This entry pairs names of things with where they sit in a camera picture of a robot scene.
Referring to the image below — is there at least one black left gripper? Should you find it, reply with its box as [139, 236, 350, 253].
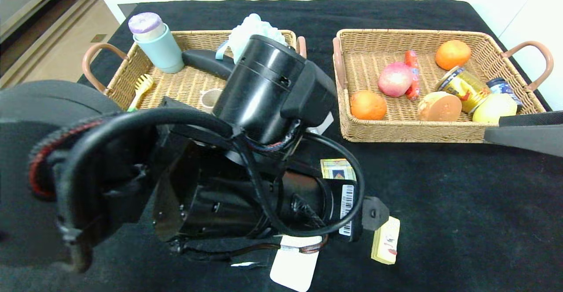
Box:
[315, 178, 390, 243]

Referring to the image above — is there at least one small yellow block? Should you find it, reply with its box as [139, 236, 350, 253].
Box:
[371, 216, 401, 265]

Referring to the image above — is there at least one playing card box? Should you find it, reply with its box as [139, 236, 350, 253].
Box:
[320, 158, 357, 181]

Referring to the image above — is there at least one white soap bar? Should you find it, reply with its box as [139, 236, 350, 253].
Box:
[269, 235, 324, 292]

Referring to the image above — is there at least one rough-skinned orange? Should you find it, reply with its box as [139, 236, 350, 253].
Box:
[350, 90, 388, 121]

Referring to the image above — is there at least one wicker basket with food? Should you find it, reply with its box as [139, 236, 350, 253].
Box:
[332, 29, 554, 144]

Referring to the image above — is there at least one wicker basket with toiletries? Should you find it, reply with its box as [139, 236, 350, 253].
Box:
[82, 29, 307, 112]

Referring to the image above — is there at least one brown bread bun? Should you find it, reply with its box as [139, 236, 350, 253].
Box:
[416, 91, 463, 122]

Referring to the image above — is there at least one pink peach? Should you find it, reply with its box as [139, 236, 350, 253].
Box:
[377, 62, 414, 98]

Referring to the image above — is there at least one yellow drink can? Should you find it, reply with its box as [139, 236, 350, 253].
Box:
[436, 66, 492, 114]

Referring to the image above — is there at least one red sausage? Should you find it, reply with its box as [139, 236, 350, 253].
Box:
[404, 50, 420, 101]

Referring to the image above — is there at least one yellow lemon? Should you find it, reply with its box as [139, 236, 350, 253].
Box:
[472, 93, 518, 123]

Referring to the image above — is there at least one smooth tangerine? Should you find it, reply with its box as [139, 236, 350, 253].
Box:
[435, 40, 472, 71]

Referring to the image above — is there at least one blue tin can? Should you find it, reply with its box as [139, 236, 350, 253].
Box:
[487, 77, 524, 108]

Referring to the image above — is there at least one beige cup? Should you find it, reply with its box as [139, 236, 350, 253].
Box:
[199, 88, 225, 112]

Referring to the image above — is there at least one light blue bath loofah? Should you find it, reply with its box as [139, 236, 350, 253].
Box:
[215, 13, 287, 64]

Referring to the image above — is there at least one black curved case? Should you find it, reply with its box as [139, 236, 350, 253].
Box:
[181, 49, 236, 80]

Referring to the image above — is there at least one teal bottle with purple cap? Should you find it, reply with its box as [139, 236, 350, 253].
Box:
[128, 12, 185, 74]

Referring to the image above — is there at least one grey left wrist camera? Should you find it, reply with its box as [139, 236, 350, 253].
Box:
[308, 112, 335, 136]

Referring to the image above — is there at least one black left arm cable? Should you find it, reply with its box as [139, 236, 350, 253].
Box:
[57, 107, 366, 275]

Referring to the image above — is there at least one yellow brush with green handle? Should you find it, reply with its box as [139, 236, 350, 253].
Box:
[127, 74, 154, 111]

